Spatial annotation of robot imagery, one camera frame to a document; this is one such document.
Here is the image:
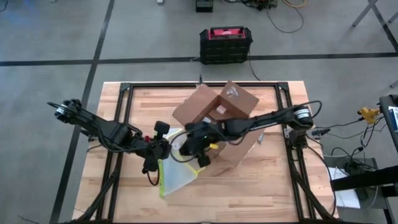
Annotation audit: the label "white paper sheet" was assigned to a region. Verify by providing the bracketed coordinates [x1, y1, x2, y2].
[329, 167, 361, 209]

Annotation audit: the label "tangled floor cables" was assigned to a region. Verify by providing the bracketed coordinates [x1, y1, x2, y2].
[223, 0, 279, 10]

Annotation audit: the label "brown cardboard shipping box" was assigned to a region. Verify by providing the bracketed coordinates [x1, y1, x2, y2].
[172, 80, 265, 178]

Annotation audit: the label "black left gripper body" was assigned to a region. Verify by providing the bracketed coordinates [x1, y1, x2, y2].
[136, 138, 172, 174]

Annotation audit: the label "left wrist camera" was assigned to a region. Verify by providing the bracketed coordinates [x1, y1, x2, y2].
[154, 120, 171, 140]

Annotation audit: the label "grey table legs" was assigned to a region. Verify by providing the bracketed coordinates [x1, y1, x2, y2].
[352, 0, 398, 52]

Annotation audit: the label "black floor device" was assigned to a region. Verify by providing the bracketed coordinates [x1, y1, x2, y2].
[195, 0, 215, 13]

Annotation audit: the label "red black tool box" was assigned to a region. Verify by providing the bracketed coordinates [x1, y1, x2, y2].
[199, 26, 253, 65]

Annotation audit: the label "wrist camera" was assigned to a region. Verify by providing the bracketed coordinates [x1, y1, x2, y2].
[197, 154, 212, 168]
[154, 120, 171, 140]

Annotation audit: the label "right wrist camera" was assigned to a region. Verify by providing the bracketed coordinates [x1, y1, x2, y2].
[197, 154, 212, 168]

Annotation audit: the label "black table frame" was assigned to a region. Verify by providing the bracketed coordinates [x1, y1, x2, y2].
[73, 81, 340, 224]

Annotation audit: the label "yellow cable connector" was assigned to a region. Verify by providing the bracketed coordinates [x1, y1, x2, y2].
[357, 107, 381, 124]

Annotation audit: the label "black side table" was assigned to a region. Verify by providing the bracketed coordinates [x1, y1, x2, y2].
[378, 95, 398, 153]

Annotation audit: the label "clear pouch with yellow edge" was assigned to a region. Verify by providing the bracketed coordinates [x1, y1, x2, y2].
[158, 127, 206, 198]

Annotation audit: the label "black tool box cable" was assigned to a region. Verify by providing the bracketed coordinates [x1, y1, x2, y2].
[248, 51, 262, 82]

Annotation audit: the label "yellow floor cable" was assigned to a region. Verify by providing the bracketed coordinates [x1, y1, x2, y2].
[281, 0, 308, 9]

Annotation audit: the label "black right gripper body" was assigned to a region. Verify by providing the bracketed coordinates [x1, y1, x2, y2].
[180, 121, 226, 156]

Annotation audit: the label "grey side cart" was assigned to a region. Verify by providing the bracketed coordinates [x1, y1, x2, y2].
[323, 154, 379, 212]

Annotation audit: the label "blue white box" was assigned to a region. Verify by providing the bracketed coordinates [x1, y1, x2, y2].
[387, 106, 398, 132]

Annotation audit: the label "black beam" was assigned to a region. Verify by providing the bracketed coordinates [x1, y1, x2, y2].
[331, 164, 398, 192]

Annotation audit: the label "black cable bundle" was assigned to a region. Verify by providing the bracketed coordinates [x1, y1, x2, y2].
[310, 114, 386, 170]

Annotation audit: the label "black floor cable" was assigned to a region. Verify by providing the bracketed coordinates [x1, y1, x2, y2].
[266, 6, 305, 34]

